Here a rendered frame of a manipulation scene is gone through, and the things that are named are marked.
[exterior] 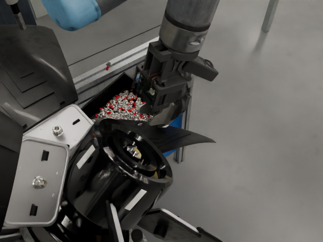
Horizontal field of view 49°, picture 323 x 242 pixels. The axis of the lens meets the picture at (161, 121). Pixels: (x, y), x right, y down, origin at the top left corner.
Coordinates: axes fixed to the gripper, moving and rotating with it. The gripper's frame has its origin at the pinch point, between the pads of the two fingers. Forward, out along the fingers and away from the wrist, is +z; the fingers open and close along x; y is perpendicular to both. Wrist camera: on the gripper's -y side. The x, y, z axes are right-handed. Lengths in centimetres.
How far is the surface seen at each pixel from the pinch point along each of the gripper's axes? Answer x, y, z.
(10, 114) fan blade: -0.2, 30.1, -14.0
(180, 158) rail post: -29, -59, 80
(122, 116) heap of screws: -14.6, -2.2, 13.4
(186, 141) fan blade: 9.9, 3.5, -5.5
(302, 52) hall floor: -46, -165, 52
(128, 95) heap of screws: -19.9, -7.2, 12.1
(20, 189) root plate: 14.1, 34.4, -18.4
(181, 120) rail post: -29, -48, 48
